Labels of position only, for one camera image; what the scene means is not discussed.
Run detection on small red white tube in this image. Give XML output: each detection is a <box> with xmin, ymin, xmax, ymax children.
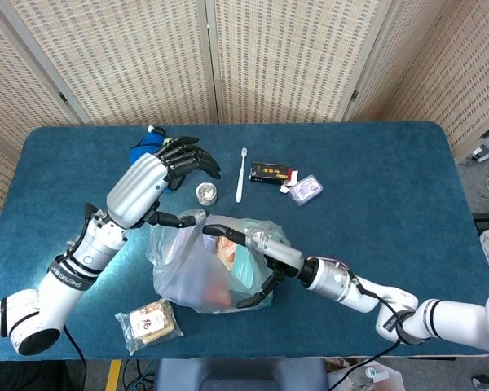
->
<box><xmin>279</xmin><ymin>169</ymin><xmax>301</xmax><ymax>195</ymax></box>

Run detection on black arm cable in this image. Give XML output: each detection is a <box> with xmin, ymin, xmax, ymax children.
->
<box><xmin>328</xmin><ymin>273</ymin><xmax>417</xmax><ymax>391</ymax></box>
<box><xmin>62</xmin><ymin>324</ymin><xmax>87</xmax><ymax>391</ymax></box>

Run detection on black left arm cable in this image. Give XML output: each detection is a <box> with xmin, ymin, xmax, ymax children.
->
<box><xmin>62</xmin><ymin>324</ymin><xmax>87</xmax><ymax>391</ymax></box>

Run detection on biscuit pack in clear wrap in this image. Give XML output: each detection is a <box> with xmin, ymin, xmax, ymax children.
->
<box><xmin>114</xmin><ymin>298</ymin><xmax>185</xmax><ymax>357</ymax></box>

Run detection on clear plastic container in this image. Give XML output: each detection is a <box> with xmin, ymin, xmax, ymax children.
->
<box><xmin>328</xmin><ymin>358</ymin><xmax>405</xmax><ymax>391</ymax></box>

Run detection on clear plastic shopping bag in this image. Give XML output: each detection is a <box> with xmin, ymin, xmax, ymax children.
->
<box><xmin>146</xmin><ymin>209</ymin><xmax>292</xmax><ymax>314</ymax></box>

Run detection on round silver tin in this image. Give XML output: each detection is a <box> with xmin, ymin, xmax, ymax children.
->
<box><xmin>195</xmin><ymin>182</ymin><xmax>219</xmax><ymax>206</ymax></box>

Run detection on black box with gold print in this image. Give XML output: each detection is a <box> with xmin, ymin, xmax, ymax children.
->
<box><xmin>249</xmin><ymin>161</ymin><xmax>293</xmax><ymax>186</ymax></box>

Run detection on white power strip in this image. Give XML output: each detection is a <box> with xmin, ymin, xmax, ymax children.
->
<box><xmin>467</xmin><ymin>129</ymin><xmax>489</xmax><ymax>163</ymax></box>

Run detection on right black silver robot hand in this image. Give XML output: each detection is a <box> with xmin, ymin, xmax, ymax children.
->
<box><xmin>202</xmin><ymin>222</ymin><xmax>311</xmax><ymax>310</ymax></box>

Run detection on blue floor cables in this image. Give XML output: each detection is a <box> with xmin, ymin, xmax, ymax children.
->
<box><xmin>121</xmin><ymin>358</ymin><xmax>156</xmax><ymax>391</ymax></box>

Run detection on orange printed box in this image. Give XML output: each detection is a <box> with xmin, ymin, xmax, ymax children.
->
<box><xmin>205</xmin><ymin>235</ymin><xmax>246</xmax><ymax>307</ymax></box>

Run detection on white toothbrush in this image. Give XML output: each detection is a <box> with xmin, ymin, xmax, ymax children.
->
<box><xmin>235</xmin><ymin>147</ymin><xmax>250</xmax><ymax>204</ymax></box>

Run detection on clear case with purple label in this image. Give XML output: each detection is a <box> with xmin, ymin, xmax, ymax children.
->
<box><xmin>288</xmin><ymin>174</ymin><xmax>324</xmax><ymax>207</ymax></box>

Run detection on black fabric object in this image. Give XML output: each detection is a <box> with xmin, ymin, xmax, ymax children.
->
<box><xmin>0</xmin><ymin>360</ymin><xmax>81</xmax><ymax>391</ymax></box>

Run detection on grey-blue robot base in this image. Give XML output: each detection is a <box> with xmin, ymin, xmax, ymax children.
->
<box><xmin>153</xmin><ymin>357</ymin><xmax>329</xmax><ymax>391</ymax></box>

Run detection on white and blue box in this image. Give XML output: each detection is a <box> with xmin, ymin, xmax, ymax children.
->
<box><xmin>157</xmin><ymin>226</ymin><xmax>213</xmax><ymax>303</ymax></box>

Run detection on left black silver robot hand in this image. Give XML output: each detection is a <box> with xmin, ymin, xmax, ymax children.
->
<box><xmin>105</xmin><ymin>135</ymin><xmax>222</xmax><ymax>231</ymax></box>

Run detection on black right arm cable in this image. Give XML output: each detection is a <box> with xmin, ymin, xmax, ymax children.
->
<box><xmin>328</xmin><ymin>273</ymin><xmax>417</xmax><ymax>391</ymax></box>

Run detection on teal green box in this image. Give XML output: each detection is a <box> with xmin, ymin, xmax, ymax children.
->
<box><xmin>229</xmin><ymin>219</ymin><xmax>275</xmax><ymax>293</ymax></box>

